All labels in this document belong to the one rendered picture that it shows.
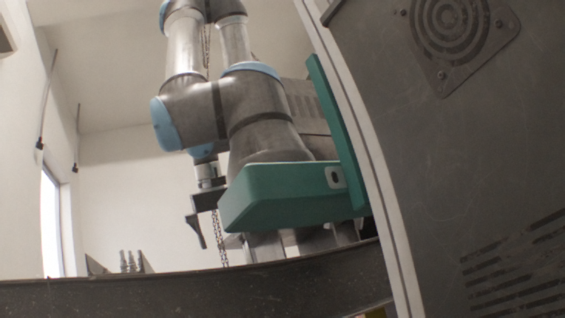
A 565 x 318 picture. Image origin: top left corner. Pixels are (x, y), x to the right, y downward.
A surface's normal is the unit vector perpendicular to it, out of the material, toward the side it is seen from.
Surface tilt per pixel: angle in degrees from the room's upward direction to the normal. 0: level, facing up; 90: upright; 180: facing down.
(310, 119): 90
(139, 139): 90
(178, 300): 90
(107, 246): 90
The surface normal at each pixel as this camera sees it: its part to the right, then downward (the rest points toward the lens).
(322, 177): 0.43, -0.44
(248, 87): 0.04, -0.39
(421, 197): -0.87, 0.03
